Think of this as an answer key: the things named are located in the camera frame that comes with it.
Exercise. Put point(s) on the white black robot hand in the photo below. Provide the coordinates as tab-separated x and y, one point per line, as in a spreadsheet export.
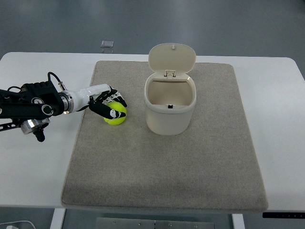
96	98

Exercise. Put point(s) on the yellow tennis ball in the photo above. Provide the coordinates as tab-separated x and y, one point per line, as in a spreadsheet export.
118	107

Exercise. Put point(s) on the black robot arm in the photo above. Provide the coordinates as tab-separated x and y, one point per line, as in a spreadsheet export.
30	106

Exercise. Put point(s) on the clear floor plate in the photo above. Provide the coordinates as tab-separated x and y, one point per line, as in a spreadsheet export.
107	44

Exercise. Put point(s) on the beige lidded plastic bin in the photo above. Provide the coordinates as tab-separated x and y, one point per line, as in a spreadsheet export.
170	93

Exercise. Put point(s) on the white table leg left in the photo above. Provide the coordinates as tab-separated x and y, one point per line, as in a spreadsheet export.
58	218

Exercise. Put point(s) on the white table leg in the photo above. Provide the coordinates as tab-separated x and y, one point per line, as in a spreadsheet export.
58	218
238	221

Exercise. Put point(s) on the beige felt mat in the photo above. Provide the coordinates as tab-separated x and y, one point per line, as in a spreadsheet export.
211	166

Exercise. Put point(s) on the white device corner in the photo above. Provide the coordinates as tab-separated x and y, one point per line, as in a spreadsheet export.
13	224

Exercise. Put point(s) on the white table leg right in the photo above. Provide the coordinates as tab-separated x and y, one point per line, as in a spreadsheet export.
238	221

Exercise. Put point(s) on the black table control panel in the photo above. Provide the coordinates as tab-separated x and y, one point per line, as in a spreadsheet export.
283	215

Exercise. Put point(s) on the grey metal base plate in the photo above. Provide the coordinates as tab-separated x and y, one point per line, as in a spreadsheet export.
119	223

